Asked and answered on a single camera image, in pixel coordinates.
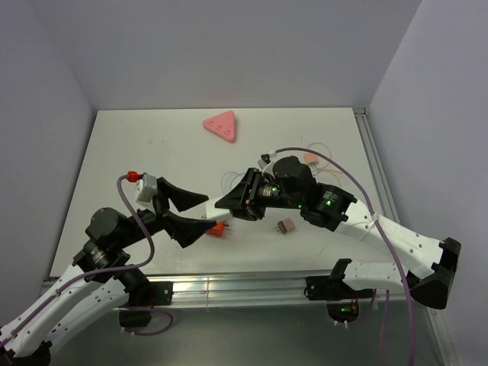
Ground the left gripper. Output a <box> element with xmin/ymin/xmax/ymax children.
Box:
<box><xmin>117</xmin><ymin>177</ymin><xmax>217</xmax><ymax>248</ymax></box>

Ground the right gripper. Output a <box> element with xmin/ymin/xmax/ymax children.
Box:
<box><xmin>215</xmin><ymin>166</ymin><xmax>303</xmax><ymax>220</ymax></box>

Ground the light blue thin cable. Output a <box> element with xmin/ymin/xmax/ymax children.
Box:
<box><xmin>220</xmin><ymin>171</ymin><xmax>245</xmax><ymax>191</ymax></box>

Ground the white charger plug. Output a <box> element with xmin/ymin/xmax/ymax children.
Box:
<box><xmin>202</xmin><ymin>197</ymin><xmax>233</xmax><ymax>223</ymax></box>

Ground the red cube socket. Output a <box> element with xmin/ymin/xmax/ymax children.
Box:
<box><xmin>206</xmin><ymin>221</ymin><xmax>230</xmax><ymax>238</ymax></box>

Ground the brown pink charger plug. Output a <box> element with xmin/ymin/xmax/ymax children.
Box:
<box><xmin>275</xmin><ymin>217</ymin><xmax>296</xmax><ymax>235</ymax></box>

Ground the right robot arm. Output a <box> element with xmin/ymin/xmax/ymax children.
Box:
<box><xmin>205</xmin><ymin>156</ymin><xmax>461</xmax><ymax>310</ymax></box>

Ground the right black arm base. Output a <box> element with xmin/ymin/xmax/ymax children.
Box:
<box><xmin>303</xmin><ymin>275</ymin><xmax>375</xmax><ymax>323</ymax></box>

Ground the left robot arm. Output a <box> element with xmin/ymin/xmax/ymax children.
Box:
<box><xmin>1</xmin><ymin>172</ymin><xmax>217</xmax><ymax>365</ymax></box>

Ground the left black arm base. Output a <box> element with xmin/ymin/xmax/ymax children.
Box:
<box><xmin>118</xmin><ymin>281</ymin><xmax>173</xmax><ymax>332</ymax></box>

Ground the orange pink charger plug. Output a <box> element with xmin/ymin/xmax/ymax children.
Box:
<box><xmin>303</xmin><ymin>152</ymin><xmax>319</xmax><ymax>167</ymax></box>

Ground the pink triangular power strip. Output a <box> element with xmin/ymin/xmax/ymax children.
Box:
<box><xmin>202</xmin><ymin>111</ymin><xmax>236</xmax><ymax>143</ymax></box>

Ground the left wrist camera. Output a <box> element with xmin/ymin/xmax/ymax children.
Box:
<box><xmin>127</xmin><ymin>171</ymin><xmax>157</xmax><ymax>212</ymax></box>

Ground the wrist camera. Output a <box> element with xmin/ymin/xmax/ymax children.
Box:
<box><xmin>127</xmin><ymin>171</ymin><xmax>157</xmax><ymax>212</ymax></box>
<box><xmin>258</xmin><ymin>150</ymin><xmax>278</xmax><ymax>173</ymax></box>

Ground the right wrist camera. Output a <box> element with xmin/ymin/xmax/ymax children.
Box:
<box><xmin>258</xmin><ymin>150</ymin><xmax>278</xmax><ymax>173</ymax></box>

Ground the aluminium front rail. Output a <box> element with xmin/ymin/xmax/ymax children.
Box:
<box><xmin>36</xmin><ymin>268</ymin><xmax>437</xmax><ymax>313</ymax></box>

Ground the aluminium rail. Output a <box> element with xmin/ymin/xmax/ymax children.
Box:
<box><xmin>352</xmin><ymin>108</ymin><xmax>460</xmax><ymax>366</ymax></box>
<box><xmin>36</xmin><ymin>268</ymin><xmax>437</xmax><ymax>313</ymax></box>

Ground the aluminium right rail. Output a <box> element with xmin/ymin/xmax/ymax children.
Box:
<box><xmin>352</xmin><ymin>108</ymin><xmax>460</xmax><ymax>366</ymax></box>

